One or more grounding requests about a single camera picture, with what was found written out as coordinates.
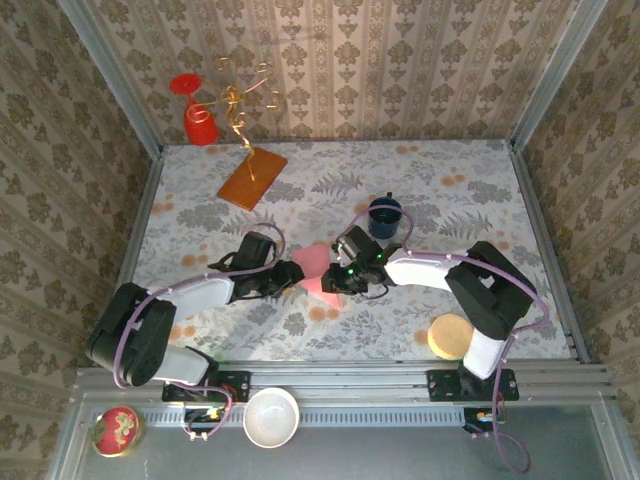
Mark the long aluminium frame rail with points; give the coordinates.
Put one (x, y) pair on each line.
(340, 380)

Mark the dark blue mug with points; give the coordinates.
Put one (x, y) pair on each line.
(384, 225)

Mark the pink cloth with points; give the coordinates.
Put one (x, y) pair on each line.
(310, 260)

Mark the floral table mat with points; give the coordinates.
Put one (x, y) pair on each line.
(380, 340)

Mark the red round embroidered tin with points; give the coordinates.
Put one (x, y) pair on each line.
(117, 431)

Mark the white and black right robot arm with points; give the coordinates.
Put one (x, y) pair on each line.
(420, 270)

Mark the red plastic wine glass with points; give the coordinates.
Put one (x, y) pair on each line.
(200, 131)

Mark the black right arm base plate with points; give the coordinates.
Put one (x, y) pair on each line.
(442, 386)

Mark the white bowl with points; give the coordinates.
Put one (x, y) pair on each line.
(271, 417)

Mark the aluminium frame post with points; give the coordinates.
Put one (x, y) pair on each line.
(110, 75)
(555, 75)

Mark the small black controller board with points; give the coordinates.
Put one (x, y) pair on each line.
(480, 417)
(202, 417)

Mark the grey metal shelf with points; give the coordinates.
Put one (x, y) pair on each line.
(400, 450)

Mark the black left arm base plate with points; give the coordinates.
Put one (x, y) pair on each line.
(235, 386)

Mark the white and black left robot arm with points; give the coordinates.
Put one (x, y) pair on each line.
(200, 295)

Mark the aluminium side rail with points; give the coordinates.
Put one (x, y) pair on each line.
(145, 200)
(532, 200)

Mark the round yellow sponge disc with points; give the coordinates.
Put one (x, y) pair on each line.
(450, 335)

